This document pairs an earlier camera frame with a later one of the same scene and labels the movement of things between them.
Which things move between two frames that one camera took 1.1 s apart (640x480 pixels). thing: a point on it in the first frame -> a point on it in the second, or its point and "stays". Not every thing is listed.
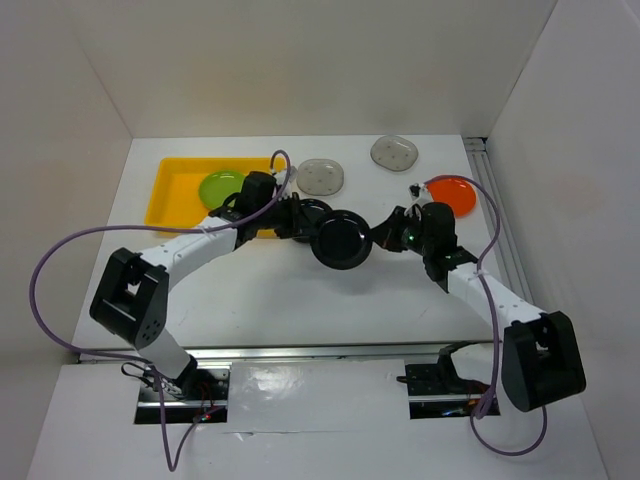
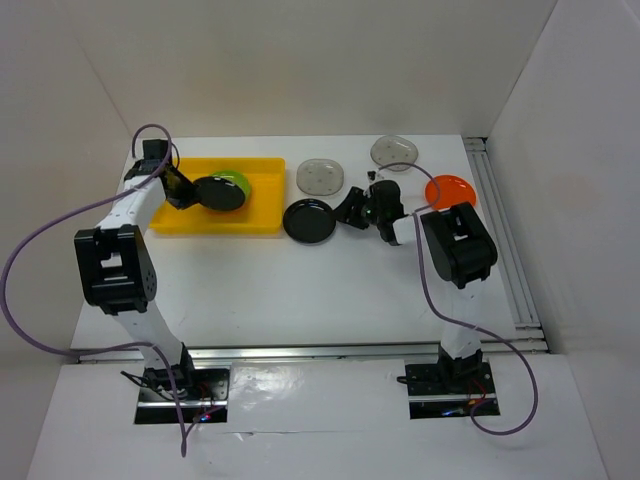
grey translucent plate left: [319, 176] stays
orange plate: [459, 193] stays
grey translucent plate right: [394, 153] stays
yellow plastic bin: [175, 197] stays
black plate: [311, 212] stays
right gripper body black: [414, 240] -> [371, 213]
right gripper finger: [389, 233] -> [350, 210]
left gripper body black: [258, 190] -> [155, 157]
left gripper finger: [297, 230] -> [178, 189]
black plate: [341, 239] -> [217, 194]
